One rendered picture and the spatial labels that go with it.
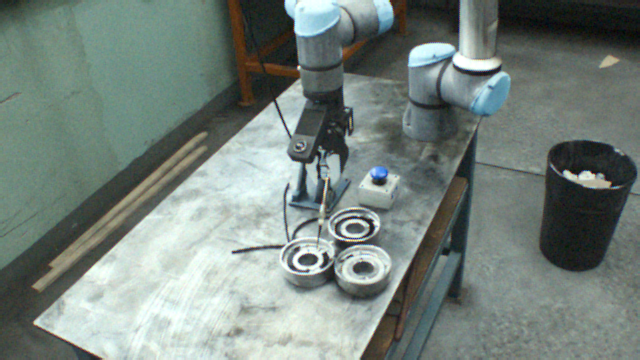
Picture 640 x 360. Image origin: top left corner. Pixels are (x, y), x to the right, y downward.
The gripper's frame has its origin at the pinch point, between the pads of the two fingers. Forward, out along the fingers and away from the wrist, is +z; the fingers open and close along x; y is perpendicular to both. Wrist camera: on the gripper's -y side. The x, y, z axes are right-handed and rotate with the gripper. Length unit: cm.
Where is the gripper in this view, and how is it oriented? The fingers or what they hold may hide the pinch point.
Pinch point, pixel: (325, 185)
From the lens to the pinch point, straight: 109.5
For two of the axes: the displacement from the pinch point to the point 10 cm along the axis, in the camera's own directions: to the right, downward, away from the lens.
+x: -9.2, -1.7, 3.6
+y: 3.9, -5.4, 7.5
